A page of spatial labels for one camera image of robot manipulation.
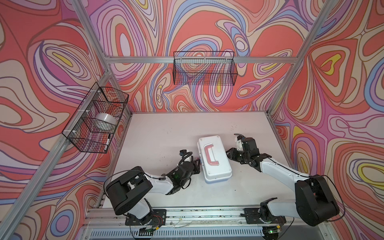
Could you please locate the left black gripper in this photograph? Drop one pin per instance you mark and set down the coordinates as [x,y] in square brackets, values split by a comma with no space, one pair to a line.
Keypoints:
[193,165]

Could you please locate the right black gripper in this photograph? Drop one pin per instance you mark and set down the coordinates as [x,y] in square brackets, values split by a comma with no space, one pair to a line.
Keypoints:
[231,154]

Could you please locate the white blue plastic tool box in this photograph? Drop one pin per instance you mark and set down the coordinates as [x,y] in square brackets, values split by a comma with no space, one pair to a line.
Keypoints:
[214,160]

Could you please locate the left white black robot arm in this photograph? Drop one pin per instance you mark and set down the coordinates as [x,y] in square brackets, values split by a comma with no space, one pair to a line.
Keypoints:
[127,193]

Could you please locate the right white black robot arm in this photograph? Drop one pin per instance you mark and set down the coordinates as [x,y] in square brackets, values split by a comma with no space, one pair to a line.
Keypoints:
[314,202]

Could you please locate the black marker pen in basket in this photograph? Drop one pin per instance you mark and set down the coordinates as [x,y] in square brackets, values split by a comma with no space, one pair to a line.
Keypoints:
[107,143]

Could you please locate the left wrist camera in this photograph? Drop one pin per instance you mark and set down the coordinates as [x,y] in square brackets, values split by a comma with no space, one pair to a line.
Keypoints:
[183,152]

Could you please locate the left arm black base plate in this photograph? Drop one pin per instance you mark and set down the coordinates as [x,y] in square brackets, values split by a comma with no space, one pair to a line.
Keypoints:
[156,218]

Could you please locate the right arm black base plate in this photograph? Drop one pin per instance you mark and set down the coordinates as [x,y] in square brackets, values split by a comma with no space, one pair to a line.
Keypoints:
[253,216]

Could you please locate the black wire basket back wall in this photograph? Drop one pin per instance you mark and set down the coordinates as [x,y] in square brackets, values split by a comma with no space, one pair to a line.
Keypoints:
[204,68]

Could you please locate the black wire basket wall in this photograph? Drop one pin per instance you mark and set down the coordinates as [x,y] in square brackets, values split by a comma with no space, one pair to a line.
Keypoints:
[88,134]
[204,68]

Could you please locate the grey duct tape roll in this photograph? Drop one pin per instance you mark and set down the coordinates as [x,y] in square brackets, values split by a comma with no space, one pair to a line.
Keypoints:
[108,118]

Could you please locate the aluminium mounting rail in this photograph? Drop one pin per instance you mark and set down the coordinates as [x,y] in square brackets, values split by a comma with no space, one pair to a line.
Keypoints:
[176,217]

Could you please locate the black wire basket left wall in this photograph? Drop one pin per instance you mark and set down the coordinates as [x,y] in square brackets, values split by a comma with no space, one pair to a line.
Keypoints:
[88,134]

